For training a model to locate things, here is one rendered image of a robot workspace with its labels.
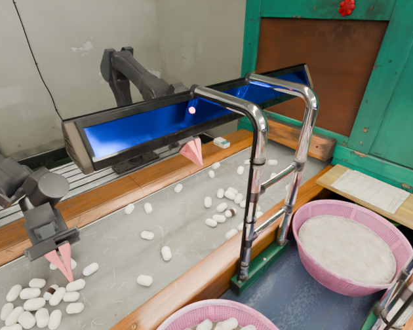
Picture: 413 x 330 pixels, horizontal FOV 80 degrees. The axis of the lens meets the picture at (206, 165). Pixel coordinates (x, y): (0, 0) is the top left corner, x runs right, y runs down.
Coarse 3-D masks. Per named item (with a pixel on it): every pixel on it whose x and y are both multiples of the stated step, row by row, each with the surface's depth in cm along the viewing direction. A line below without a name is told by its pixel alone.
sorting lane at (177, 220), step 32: (224, 160) 96; (288, 160) 96; (160, 192) 79; (192, 192) 79; (224, 192) 79; (96, 224) 68; (128, 224) 68; (160, 224) 68; (192, 224) 68; (224, 224) 68; (96, 256) 59; (128, 256) 59; (160, 256) 59; (192, 256) 59; (0, 288) 52; (96, 288) 52; (128, 288) 52; (160, 288) 52; (0, 320) 47; (64, 320) 47; (96, 320) 47
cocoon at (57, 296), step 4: (60, 288) 50; (64, 288) 51; (56, 292) 50; (60, 292) 50; (64, 292) 50; (52, 296) 49; (56, 296) 49; (60, 296) 49; (52, 300) 48; (56, 300) 49; (60, 300) 49; (52, 304) 48; (56, 304) 49
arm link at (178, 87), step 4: (172, 84) 67; (176, 84) 67; (180, 84) 68; (168, 88) 68; (172, 88) 67; (176, 88) 67; (180, 88) 67; (184, 88) 68; (188, 88) 69; (148, 92) 72; (168, 92) 69; (172, 92) 68; (176, 92) 66; (148, 96) 73; (152, 96) 72
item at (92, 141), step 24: (264, 72) 58; (288, 72) 62; (168, 96) 43; (240, 96) 52; (264, 96) 56; (288, 96) 62; (72, 120) 34; (96, 120) 35; (120, 120) 37; (144, 120) 40; (168, 120) 42; (192, 120) 45; (216, 120) 48; (72, 144) 33; (96, 144) 35; (120, 144) 37; (144, 144) 39; (168, 144) 42; (96, 168) 35
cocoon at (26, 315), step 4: (24, 312) 46; (28, 312) 47; (20, 316) 46; (24, 316) 46; (28, 316) 46; (32, 316) 46; (20, 320) 45; (24, 320) 45; (28, 320) 45; (32, 320) 45; (24, 324) 45; (28, 324) 45; (32, 324) 45; (28, 328) 45
